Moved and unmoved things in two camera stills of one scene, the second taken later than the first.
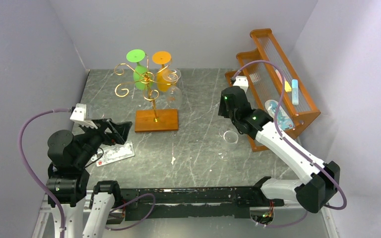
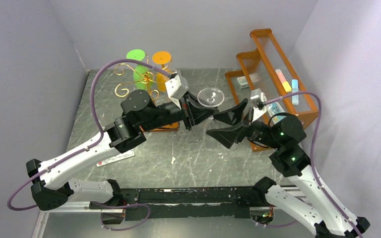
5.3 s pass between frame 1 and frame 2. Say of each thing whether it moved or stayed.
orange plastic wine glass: stayed
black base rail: stayed
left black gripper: moved
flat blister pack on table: stayed
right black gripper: moved
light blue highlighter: stayed
